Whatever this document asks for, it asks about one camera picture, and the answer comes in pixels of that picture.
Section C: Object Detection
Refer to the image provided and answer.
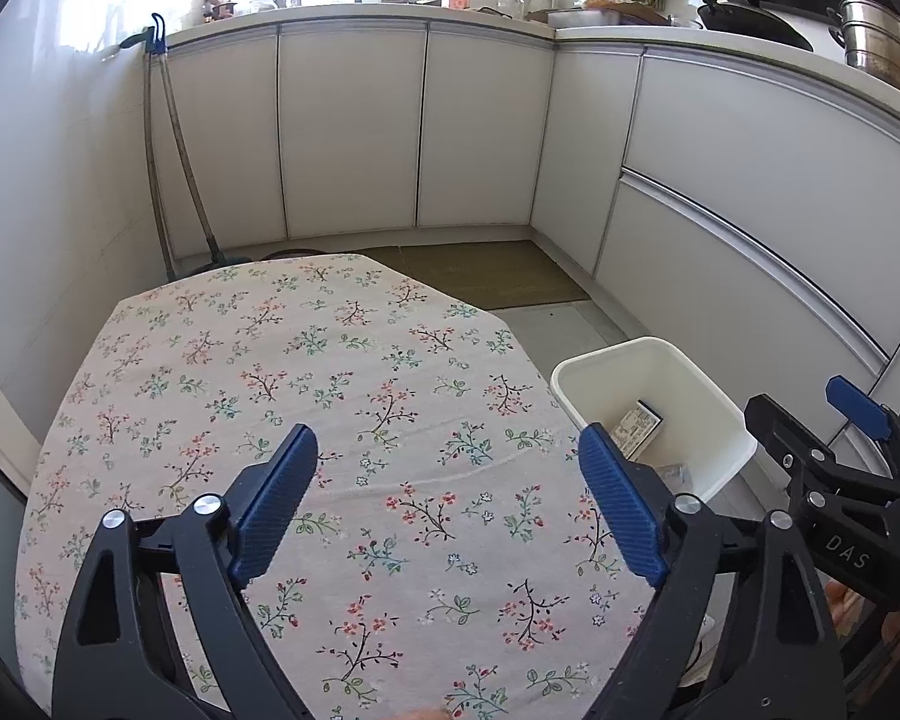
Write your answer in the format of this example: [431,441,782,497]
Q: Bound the black wok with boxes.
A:
[658,0,815,53]

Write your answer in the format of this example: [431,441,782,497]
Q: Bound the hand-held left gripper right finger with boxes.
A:
[577,424,848,720]

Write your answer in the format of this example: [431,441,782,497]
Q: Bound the brown floor mat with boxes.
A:
[356,240,593,310]

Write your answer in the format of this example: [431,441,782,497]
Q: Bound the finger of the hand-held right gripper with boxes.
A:
[742,392,882,503]
[825,375,900,488]

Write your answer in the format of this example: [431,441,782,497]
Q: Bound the floral tablecloth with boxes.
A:
[13,253,713,720]

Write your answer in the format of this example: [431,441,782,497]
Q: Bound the white plastic bin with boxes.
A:
[551,337,758,505]

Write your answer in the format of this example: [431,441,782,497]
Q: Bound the steel stock pot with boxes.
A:
[827,0,900,102]

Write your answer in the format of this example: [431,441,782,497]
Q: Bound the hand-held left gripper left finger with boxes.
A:
[51,424,320,720]

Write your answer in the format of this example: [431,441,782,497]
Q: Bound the white kitchen cabinets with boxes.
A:
[139,4,900,481]

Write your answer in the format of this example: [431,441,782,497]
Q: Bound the person's right hand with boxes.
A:
[825,581,900,650]

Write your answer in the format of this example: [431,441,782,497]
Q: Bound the brown milk carton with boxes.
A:
[607,401,665,462]

